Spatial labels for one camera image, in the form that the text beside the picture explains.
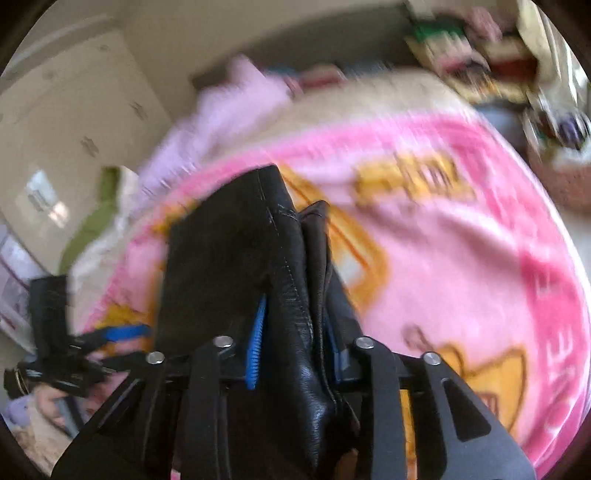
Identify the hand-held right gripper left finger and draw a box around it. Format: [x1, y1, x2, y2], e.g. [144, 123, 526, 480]
[51, 295, 269, 480]

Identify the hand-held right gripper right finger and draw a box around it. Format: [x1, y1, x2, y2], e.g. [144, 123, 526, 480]
[323, 318, 539, 480]

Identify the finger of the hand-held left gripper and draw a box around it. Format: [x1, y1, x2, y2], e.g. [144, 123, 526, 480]
[92, 352, 151, 376]
[69, 323, 154, 352]

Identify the black leather jacket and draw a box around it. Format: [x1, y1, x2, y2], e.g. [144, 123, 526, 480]
[154, 164, 368, 480]

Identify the stack of folded clothes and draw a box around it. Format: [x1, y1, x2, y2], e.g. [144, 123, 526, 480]
[404, 0, 541, 104]

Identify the person's left hand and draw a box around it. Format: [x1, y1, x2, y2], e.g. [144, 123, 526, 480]
[34, 385, 86, 437]

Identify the green and white cloth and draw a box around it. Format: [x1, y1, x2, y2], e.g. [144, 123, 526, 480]
[58, 165, 141, 287]

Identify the pink printed blanket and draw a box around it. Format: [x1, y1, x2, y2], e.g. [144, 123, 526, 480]
[76, 113, 591, 480]

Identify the cream wardrobe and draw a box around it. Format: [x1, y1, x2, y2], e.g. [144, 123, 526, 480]
[0, 14, 195, 259]

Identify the lilac duvet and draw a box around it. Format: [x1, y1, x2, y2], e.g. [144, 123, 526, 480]
[136, 55, 301, 204]

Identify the beige bedspread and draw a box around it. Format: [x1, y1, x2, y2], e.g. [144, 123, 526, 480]
[203, 69, 481, 153]

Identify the red and white pillow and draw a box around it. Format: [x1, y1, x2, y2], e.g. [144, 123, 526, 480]
[286, 65, 352, 90]

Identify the grey headboard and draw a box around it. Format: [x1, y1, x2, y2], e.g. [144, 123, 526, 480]
[191, 11, 430, 88]

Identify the cream curtain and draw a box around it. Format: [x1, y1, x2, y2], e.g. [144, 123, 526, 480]
[517, 0, 589, 116]

